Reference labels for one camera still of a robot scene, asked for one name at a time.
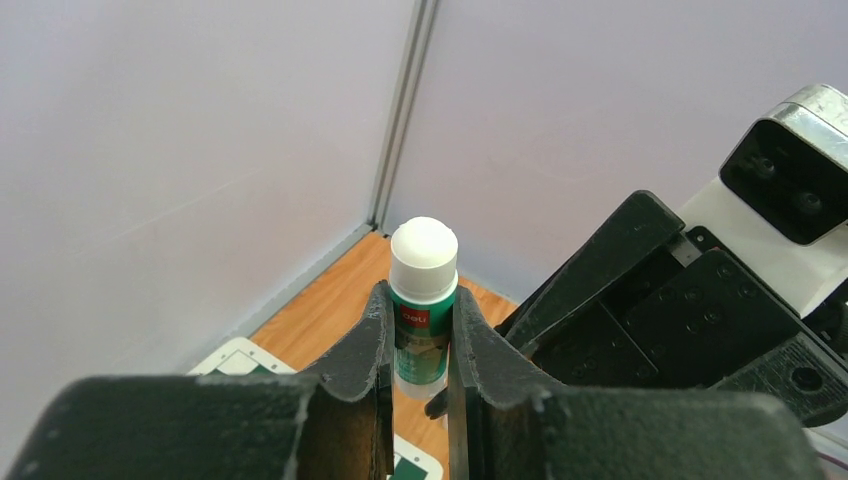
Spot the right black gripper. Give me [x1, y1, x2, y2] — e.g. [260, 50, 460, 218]
[495, 190, 847, 427]

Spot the green white glue stick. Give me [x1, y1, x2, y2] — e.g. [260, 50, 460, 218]
[388, 216, 459, 400]

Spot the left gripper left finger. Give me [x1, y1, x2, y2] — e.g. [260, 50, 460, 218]
[8, 282, 394, 479]

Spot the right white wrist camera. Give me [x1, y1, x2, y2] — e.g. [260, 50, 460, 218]
[678, 84, 847, 318]

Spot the aluminium frame rail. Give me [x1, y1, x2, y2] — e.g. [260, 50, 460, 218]
[366, 0, 440, 231]

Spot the green white chessboard mat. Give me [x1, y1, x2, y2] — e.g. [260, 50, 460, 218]
[188, 337, 444, 480]

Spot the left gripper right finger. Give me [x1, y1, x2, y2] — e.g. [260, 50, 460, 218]
[448, 287, 824, 479]

